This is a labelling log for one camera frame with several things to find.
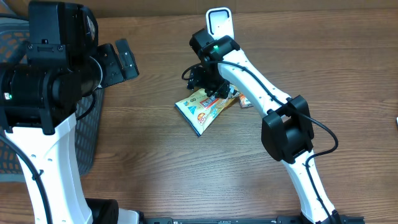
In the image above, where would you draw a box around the yellow wet wipes pack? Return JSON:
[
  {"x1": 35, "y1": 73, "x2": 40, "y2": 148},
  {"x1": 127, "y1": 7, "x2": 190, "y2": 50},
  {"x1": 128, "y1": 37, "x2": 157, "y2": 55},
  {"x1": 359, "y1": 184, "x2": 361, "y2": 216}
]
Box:
[{"x1": 175, "y1": 85, "x2": 240, "y2": 136}]

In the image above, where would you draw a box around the small orange snack packet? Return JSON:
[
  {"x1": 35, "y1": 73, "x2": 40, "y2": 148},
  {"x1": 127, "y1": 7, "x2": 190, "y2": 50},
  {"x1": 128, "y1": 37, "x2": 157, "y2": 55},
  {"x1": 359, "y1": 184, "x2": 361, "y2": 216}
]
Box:
[{"x1": 239, "y1": 94, "x2": 253, "y2": 108}]

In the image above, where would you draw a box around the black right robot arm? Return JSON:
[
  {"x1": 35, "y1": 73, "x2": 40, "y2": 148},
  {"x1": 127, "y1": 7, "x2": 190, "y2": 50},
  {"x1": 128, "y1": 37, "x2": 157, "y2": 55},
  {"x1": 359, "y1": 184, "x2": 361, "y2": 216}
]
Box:
[{"x1": 186, "y1": 29, "x2": 341, "y2": 223}]

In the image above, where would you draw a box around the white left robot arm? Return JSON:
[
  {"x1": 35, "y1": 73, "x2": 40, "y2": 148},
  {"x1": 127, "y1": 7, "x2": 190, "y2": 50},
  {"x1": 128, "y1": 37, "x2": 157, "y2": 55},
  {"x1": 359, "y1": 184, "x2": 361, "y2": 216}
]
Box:
[{"x1": 1, "y1": 1, "x2": 140, "y2": 223}]

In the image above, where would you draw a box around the white barcode scanner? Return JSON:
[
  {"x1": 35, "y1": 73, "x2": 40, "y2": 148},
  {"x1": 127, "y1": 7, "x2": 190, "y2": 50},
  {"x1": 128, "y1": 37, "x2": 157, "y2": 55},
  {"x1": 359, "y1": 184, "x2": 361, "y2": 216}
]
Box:
[{"x1": 205, "y1": 7, "x2": 234, "y2": 40}]

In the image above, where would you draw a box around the grey plastic mesh basket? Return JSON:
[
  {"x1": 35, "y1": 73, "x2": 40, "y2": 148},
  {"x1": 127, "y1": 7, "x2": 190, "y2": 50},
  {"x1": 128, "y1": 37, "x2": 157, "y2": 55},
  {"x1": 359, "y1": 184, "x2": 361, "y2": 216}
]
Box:
[{"x1": 1, "y1": 14, "x2": 104, "y2": 182}]

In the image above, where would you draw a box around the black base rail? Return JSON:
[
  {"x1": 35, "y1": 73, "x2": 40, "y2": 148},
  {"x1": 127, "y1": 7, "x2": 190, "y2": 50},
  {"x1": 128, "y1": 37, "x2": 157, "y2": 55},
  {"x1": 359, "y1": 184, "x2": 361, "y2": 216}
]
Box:
[{"x1": 138, "y1": 211, "x2": 303, "y2": 224}]

